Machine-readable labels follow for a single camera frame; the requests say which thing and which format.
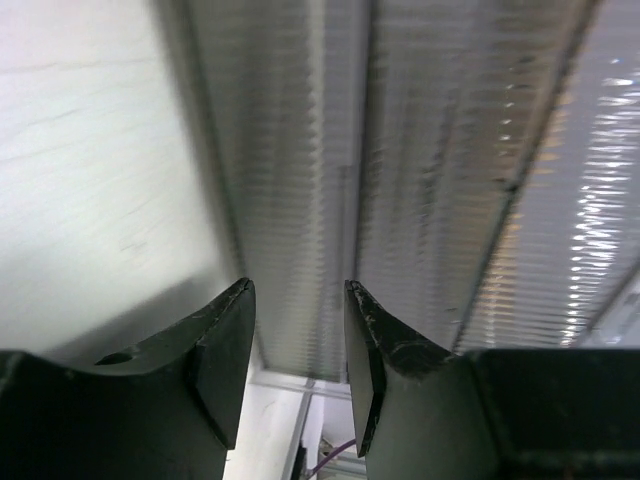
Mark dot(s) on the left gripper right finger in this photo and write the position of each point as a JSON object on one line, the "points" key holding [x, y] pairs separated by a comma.
{"points": [[416, 410]]}

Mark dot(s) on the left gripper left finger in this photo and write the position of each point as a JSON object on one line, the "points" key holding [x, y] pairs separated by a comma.
{"points": [[167, 407]]}

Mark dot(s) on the clear acrylic organizer with lid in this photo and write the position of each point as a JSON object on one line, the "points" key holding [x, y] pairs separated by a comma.
{"points": [[474, 164]]}

